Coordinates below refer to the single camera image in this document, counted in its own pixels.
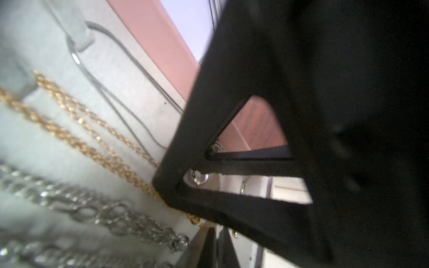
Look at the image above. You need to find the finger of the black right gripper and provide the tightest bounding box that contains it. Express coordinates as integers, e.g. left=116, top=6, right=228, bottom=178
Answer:
left=153, top=1, right=333, bottom=265

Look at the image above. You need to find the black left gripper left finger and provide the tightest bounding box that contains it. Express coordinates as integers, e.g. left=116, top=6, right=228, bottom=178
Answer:
left=197, top=227, right=217, bottom=268

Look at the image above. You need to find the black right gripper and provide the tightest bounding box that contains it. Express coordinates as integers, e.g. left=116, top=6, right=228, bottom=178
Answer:
left=255, top=1, right=429, bottom=268

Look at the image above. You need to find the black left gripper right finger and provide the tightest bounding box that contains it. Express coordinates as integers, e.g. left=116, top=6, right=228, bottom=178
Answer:
left=217, top=227, right=240, bottom=268

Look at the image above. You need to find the thin silver necklace chain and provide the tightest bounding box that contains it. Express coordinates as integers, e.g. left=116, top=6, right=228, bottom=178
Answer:
left=65, top=21, right=226, bottom=186

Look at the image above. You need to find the pink jewelry box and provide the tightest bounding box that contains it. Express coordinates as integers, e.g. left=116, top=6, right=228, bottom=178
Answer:
left=0, top=0, right=314, bottom=268

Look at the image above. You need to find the gold pearl pendant necklace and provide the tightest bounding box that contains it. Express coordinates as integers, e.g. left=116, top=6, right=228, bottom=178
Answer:
left=0, top=70, right=205, bottom=230

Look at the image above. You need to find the silver disc pendant necklace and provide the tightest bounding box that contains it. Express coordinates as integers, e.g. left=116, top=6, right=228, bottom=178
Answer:
left=0, top=234, right=175, bottom=268

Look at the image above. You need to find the silver chunky chain necklace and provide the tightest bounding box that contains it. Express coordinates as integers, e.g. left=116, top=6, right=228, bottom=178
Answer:
left=0, top=162, right=190, bottom=253

